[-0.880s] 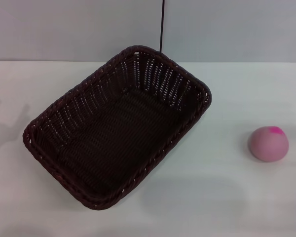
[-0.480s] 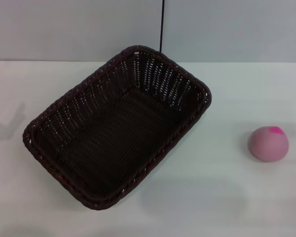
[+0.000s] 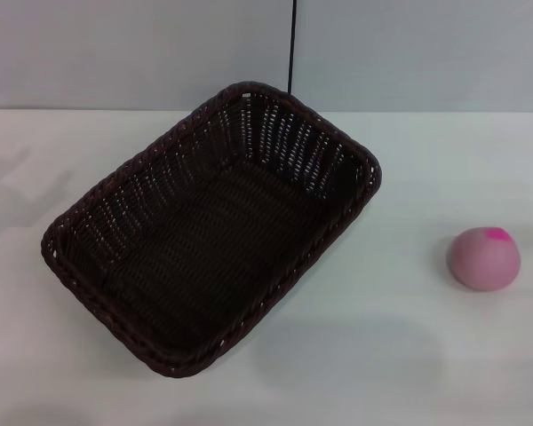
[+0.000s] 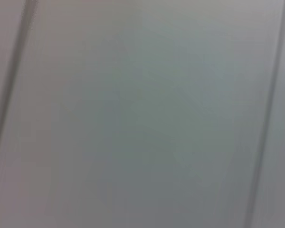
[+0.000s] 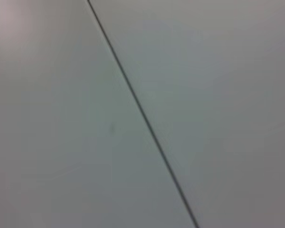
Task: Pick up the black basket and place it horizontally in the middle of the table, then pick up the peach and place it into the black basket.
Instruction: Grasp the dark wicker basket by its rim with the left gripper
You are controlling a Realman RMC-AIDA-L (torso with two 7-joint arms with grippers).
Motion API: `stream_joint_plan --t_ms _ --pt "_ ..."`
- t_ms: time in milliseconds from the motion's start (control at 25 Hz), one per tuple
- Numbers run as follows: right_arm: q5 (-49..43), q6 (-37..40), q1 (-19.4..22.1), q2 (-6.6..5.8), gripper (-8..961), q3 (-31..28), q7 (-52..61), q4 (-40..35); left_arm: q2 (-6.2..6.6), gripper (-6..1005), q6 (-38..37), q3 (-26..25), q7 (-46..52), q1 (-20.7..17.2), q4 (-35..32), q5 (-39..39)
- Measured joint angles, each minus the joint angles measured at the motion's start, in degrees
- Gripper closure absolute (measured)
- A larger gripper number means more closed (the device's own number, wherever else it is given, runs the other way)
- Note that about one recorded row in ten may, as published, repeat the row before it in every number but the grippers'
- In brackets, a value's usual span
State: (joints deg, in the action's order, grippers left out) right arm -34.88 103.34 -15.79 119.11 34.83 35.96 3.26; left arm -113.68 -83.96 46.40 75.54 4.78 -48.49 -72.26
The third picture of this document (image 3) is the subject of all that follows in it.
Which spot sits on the dark brown woven basket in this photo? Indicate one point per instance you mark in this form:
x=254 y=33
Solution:
x=213 y=248

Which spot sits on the pink peach toy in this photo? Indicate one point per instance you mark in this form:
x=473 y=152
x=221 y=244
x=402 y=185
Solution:
x=482 y=264

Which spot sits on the black vertical wall strip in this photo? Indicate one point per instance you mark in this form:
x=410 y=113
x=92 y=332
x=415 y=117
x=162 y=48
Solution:
x=291 y=44

